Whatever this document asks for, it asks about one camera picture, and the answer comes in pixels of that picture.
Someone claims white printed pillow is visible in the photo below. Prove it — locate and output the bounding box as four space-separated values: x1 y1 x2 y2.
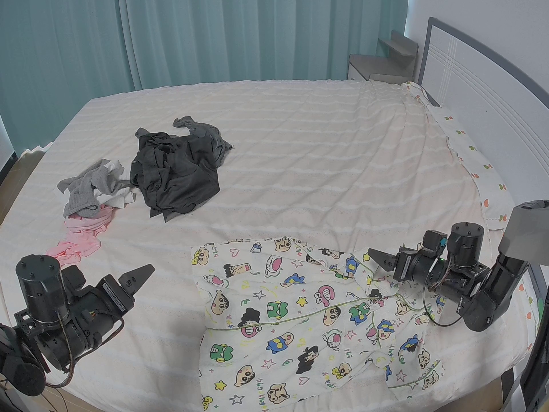
403 82 522 231

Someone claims pink garment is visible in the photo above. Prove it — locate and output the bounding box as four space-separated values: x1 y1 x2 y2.
45 206 116 267

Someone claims grey bedside table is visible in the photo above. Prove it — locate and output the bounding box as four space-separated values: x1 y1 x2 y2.
347 29 419 84

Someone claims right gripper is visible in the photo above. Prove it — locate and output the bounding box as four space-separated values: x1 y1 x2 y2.
367 248 449 291

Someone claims white garment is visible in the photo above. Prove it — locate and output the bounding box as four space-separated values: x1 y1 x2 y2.
92 161 140 209

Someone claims black garment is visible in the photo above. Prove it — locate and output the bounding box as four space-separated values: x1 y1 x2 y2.
130 116 234 223

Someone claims grey garment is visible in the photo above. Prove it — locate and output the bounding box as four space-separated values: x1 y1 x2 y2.
58 158 131 219

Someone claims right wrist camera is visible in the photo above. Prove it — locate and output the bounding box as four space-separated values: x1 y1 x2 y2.
418 230 449 254

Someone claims bed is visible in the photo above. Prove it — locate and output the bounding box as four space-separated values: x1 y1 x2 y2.
0 15 549 412

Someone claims blue-green curtain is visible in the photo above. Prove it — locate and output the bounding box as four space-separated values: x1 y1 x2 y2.
117 0 412 91
0 0 131 158

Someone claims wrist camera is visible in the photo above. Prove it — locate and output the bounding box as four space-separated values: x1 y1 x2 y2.
418 230 449 254
63 264 88 293

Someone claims white printed pyjama top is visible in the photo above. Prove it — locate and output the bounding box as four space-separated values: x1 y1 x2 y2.
190 235 444 409

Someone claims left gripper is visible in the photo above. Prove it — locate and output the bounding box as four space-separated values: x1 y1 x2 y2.
64 264 155 348

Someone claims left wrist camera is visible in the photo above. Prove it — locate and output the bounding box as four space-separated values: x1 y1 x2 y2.
63 264 88 293

